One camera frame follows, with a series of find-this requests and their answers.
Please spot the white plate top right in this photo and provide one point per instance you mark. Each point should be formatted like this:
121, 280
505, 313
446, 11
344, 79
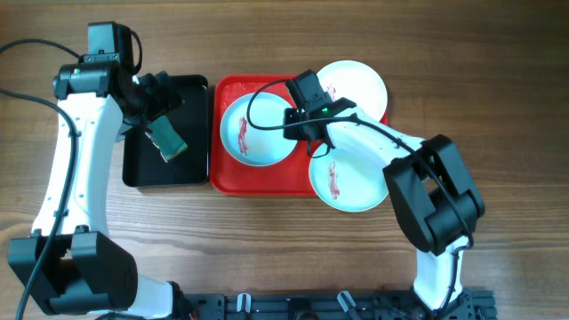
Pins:
357, 82

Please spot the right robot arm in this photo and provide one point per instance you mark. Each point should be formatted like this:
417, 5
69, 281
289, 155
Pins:
434, 197

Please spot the green yellow sponge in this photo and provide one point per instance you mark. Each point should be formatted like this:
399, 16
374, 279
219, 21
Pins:
165, 138

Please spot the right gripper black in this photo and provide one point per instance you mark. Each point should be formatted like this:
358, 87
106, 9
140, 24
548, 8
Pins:
292, 116

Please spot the red plastic tray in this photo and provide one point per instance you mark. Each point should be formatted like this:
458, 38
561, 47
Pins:
289, 177

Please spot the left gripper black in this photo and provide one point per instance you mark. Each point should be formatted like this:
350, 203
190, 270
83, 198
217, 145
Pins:
164, 102

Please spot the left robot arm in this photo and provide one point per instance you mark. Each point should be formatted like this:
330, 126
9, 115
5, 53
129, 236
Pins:
68, 264

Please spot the light blue plate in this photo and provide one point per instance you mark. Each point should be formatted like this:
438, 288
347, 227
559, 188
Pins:
345, 181
252, 146

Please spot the black plastic tray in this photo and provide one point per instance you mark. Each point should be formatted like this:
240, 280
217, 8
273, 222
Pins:
143, 164

